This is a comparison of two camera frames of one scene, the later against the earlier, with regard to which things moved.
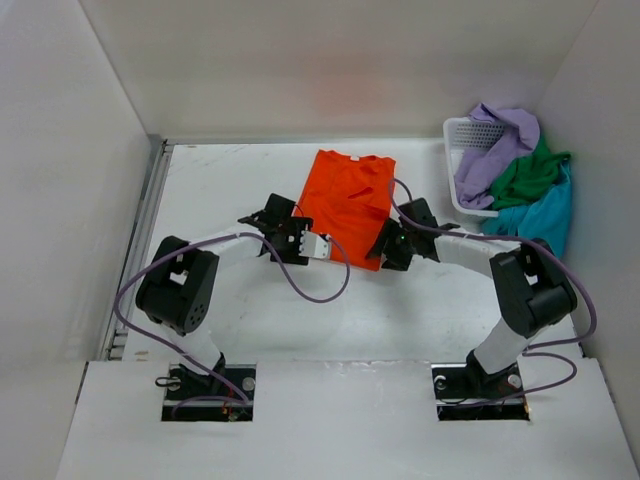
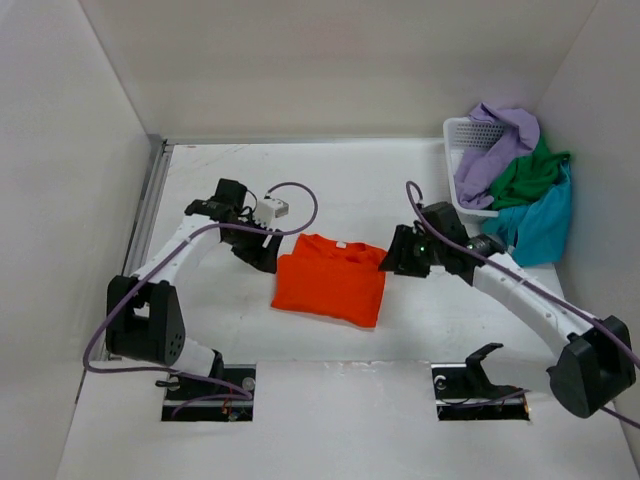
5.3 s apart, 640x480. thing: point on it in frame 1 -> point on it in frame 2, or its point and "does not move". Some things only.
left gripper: [288, 240] -> [257, 248]
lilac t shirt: [482, 168] does not move
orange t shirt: [347, 198] -> [322, 276]
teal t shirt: [547, 217] does not move
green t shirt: [527, 176] does not move
